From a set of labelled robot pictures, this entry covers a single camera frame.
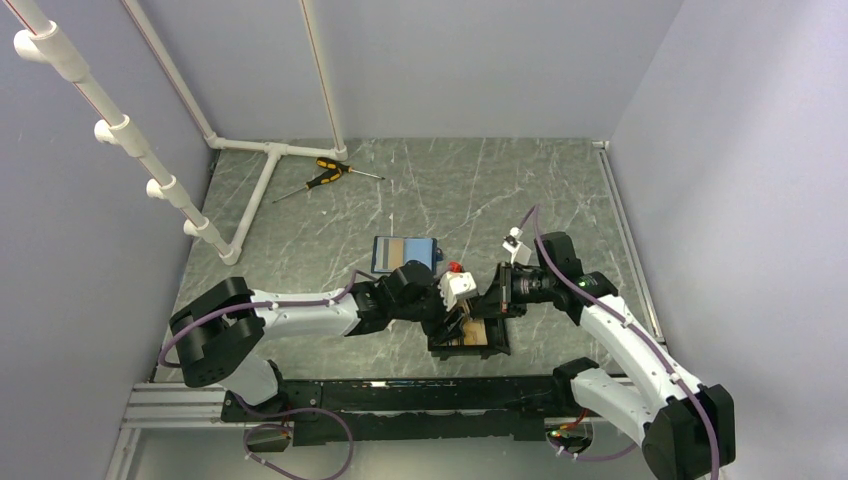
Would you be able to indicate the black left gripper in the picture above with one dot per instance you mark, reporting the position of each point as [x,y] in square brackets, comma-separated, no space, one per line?
[449,329]

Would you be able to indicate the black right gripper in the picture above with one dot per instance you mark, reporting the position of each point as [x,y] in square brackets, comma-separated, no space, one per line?
[490,305]

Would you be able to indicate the black plastic card tray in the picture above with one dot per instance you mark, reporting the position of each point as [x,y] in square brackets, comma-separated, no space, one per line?
[466,336]

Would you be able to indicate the blue leather card holder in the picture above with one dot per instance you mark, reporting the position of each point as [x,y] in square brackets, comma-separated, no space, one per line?
[421,249]

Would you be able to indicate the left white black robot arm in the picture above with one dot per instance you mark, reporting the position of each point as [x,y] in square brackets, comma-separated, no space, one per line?
[213,339]

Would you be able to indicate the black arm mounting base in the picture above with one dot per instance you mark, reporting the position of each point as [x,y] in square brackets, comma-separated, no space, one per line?
[319,412]

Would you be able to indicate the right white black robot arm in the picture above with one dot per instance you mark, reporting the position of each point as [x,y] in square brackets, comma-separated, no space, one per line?
[684,428]

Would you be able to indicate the gold card in holder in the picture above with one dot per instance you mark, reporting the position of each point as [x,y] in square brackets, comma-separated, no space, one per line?
[391,255]

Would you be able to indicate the yellow black screwdriver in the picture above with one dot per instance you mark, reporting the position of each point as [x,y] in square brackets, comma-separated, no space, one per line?
[331,164]
[327,177]

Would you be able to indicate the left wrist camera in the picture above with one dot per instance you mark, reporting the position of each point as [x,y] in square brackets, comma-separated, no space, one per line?
[456,285]

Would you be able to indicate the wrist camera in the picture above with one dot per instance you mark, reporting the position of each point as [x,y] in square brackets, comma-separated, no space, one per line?
[519,252]
[456,285]

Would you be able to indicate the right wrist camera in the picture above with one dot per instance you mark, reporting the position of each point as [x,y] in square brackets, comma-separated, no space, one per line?
[519,252]

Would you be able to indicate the aluminium rail frame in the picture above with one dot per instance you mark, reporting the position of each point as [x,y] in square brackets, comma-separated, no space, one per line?
[466,194]

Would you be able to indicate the white pvc pipe frame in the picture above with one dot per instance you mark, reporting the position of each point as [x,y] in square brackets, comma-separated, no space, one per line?
[42,40]

